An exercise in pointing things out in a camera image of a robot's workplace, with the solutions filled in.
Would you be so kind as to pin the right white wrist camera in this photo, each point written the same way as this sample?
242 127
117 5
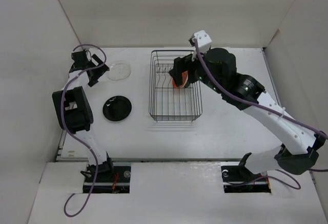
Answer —
203 39

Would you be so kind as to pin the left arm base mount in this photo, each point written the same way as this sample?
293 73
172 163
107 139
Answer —
112 180

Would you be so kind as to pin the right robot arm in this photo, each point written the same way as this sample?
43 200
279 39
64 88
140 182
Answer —
299 147

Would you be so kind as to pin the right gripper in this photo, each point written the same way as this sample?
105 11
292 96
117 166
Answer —
180 64

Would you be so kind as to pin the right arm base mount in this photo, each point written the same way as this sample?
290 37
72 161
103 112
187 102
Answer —
237 179

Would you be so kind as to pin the grey wire dish rack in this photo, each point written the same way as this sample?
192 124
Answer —
168 103

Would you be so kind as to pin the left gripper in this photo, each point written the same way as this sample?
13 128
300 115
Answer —
100 71

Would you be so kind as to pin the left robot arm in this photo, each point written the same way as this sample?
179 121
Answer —
73 107

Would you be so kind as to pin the black plate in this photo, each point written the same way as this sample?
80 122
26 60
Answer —
117 108

